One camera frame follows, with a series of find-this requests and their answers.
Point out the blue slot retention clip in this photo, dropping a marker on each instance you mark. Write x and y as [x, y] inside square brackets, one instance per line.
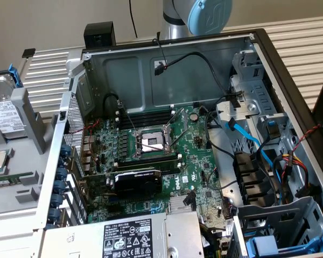
[66, 149]
[63, 162]
[62, 173]
[55, 215]
[57, 200]
[59, 187]

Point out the green motherboard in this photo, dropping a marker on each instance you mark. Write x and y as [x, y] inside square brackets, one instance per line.
[189, 161]

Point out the grey parts rack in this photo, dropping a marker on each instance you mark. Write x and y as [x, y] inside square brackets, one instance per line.
[29, 166]

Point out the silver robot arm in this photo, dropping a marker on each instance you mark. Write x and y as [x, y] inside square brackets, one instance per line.
[172, 29]

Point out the black graphics card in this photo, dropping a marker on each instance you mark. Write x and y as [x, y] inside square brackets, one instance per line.
[140, 185]

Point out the black box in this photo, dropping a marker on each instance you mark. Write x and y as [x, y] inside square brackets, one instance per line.
[99, 31]

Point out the dark angled stand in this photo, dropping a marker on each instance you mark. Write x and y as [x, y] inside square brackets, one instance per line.
[319, 107]

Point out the empty blue disk carrier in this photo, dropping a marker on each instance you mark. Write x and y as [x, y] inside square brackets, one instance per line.
[262, 246]

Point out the CPU socket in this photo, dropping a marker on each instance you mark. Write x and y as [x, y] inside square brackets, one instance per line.
[148, 138]

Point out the hard disk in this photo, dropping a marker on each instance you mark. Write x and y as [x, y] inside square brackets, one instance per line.
[2, 113]

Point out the thin metal locking lever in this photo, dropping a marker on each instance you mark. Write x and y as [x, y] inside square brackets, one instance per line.
[128, 118]
[150, 145]

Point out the black RAM slot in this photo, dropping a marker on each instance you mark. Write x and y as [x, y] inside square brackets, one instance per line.
[148, 114]
[168, 168]
[150, 157]
[148, 121]

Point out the round coin battery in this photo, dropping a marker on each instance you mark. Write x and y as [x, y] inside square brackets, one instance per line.
[194, 116]

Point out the silver chipset heat sink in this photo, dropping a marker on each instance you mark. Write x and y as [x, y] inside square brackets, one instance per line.
[176, 204]

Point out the silver power supply unit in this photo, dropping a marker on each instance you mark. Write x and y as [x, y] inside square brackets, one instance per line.
[177, 236]

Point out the open PC case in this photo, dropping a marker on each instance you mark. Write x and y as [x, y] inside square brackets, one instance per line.
[123, 80]

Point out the metal CPU socket cover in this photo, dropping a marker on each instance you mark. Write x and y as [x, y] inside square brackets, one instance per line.
[177, 121]

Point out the green RAM stick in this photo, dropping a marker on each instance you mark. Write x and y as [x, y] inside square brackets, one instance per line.
[10, 178]

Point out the metal disk bay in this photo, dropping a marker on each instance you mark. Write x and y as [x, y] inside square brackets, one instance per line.
[240, 239]

